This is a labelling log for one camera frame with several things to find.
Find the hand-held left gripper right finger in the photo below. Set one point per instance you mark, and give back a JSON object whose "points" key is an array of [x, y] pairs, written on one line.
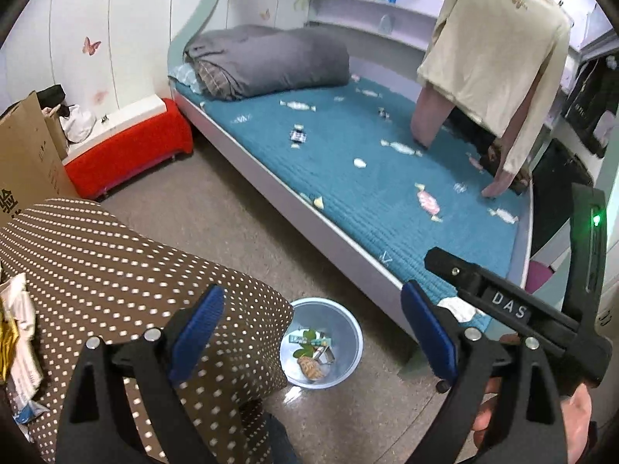
{"points": [[428, 328]]}

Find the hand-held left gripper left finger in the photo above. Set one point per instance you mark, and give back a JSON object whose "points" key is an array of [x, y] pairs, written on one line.
{"points": [[203, 319]]}

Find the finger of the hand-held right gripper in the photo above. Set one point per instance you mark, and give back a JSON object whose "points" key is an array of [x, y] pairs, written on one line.
{"points": [[449, 268]]}

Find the blue plastic bin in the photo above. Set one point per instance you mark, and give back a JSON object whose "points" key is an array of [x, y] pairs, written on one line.
{"points": [[348, 338]]}

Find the person's right hand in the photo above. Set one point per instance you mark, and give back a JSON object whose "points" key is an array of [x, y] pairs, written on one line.
{"points": [[578, 420]]}

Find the magenta object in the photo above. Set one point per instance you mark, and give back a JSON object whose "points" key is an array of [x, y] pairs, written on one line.
{"points": [[537, 275]]}

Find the brown polka dot table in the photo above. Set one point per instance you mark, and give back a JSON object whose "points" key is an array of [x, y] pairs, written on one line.
{"points": [[121, 261]]}

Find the silver foil wrapper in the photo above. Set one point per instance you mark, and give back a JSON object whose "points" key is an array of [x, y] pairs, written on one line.
{"points": [[325, 356]]}

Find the green white packet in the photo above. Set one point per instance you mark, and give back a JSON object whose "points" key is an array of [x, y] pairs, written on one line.
{"points": [[309, 339]]}

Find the orange wrapper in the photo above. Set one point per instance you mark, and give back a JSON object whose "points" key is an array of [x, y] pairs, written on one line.
{"points": [[312, 370]]}

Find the dark cloth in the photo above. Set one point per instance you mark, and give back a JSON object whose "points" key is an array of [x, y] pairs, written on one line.
{"points": [[471, 135]]}

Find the bed with teal mattress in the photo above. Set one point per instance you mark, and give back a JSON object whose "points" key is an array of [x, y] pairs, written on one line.
{"points": [[290, 203]]}

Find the dark hanging clothes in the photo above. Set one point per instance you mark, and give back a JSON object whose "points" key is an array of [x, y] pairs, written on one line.
{"points": [[587, 101]]}

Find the white crumpled paper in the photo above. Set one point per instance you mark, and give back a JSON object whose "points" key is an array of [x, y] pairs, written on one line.
{"points": [[19, 299]]}

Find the red storage bench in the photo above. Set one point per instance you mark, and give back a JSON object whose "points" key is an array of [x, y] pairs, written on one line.
{"points": [[130, 140]]}

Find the yellow foil packet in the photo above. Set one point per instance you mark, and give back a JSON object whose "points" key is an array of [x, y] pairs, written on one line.
{"points": [[7, 348]]}

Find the beige hanging sweater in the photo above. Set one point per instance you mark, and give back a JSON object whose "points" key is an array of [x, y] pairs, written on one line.
{"points": [[498, 43]]}

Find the white plastic bag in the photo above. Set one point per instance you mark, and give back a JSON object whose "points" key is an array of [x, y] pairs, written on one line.
{"points": [[77, 123]]}

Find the cardboard box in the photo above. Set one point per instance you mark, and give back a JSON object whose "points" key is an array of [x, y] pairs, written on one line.
{"points": [[26, 154]]}

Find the light blue pillow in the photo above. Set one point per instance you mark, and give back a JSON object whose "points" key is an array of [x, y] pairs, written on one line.
{"points": [[186, 75]]}

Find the grey duvet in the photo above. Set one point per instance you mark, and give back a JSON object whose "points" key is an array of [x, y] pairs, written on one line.
{"points": [[271, 63]]}

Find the black cloth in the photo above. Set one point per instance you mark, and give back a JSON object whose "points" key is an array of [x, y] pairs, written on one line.
{"points": [[51, 95]]}

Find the pink butterfly sticker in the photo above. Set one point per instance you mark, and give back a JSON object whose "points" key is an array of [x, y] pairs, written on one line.
{"points": [[92, 44]]}

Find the white wall shelf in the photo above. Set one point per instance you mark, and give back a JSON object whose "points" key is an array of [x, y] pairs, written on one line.
{"points": [[367, 14]]}

